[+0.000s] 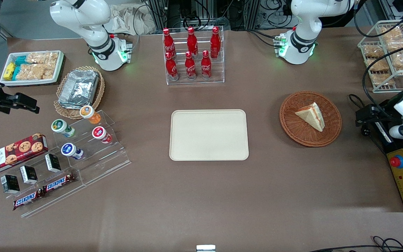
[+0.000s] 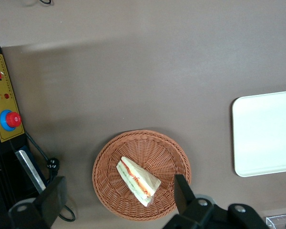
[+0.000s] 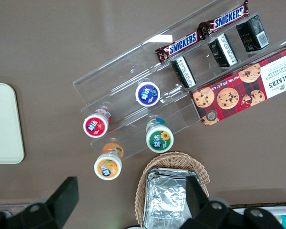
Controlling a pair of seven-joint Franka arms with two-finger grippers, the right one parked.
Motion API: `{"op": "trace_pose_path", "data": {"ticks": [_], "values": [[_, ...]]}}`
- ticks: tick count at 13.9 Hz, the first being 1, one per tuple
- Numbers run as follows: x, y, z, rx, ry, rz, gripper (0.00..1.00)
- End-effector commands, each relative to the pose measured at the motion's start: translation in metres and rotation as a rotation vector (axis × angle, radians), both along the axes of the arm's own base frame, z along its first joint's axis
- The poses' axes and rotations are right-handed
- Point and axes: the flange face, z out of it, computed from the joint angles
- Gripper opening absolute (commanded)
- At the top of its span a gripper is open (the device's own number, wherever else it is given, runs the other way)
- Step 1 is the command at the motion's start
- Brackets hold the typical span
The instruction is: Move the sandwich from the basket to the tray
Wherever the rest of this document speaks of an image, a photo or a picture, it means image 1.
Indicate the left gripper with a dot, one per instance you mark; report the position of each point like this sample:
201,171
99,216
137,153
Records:
385,112

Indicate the triangle sandwich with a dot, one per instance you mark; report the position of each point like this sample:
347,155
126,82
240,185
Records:
311,115

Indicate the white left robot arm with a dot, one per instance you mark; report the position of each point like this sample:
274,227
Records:
303,21

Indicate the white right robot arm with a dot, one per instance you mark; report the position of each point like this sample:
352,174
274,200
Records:
93,24

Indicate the white rectangular snack tray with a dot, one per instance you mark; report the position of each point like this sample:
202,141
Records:
30,82

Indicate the oval light wicker basket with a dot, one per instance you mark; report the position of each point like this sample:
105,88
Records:
61,111

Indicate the aluminium foil tray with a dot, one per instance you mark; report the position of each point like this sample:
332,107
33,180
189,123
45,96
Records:
79,89

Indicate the round brown wicker basket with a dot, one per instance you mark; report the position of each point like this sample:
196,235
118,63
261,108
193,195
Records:
292,122

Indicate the beige plastic tray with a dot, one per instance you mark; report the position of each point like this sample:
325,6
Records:
208,134

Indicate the black base board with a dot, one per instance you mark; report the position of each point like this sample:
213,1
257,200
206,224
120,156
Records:
385,140

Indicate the teal snack packet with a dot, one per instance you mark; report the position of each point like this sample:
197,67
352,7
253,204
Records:
16,72
21,60

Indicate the yellow snack packet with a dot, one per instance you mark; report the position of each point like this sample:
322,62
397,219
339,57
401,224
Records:
9,71

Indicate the green yogurt cup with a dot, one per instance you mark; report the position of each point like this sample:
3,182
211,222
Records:
61,127

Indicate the red Walkers cookie box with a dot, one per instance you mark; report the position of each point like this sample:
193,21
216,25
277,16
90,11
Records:
12,154

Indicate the orange yogurt cup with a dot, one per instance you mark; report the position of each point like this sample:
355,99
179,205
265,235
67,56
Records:
89,113

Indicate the small black box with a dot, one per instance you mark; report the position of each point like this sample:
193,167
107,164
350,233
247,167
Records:
52,162
10,184
28,174

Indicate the blue yogurt cup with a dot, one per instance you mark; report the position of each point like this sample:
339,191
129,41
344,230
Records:
70,150

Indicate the red yogurt cup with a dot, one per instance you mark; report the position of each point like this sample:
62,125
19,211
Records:
100,134

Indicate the Snickers bar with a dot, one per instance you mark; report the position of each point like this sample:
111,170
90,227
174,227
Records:
58,183
27,199

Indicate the clear acrylic step display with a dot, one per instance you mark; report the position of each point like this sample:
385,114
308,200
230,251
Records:
110,161
54,203

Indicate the red cola bottle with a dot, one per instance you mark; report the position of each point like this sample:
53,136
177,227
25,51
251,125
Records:
192,40
190,68
171,68
168,42
215,42
206,66

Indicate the clear acrylic bottle rack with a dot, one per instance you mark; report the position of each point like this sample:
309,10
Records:
196,82

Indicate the aluminium profile frame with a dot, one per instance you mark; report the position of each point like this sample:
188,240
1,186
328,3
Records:
157,14

